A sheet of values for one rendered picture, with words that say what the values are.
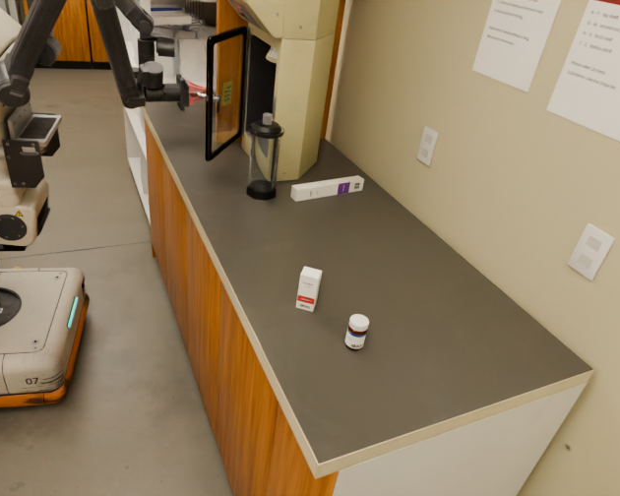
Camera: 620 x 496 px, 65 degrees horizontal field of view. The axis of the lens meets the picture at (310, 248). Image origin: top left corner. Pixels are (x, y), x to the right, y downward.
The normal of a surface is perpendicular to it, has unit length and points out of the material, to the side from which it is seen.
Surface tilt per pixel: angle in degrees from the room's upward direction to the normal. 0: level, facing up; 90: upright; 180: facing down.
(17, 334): 0
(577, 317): 90
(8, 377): 90
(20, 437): 0
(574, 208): 90
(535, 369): 1
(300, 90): 90
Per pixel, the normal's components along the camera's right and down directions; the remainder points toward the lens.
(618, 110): -0.90, 0.13
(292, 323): 0.14, -0.82
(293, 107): 0.41, 0.54
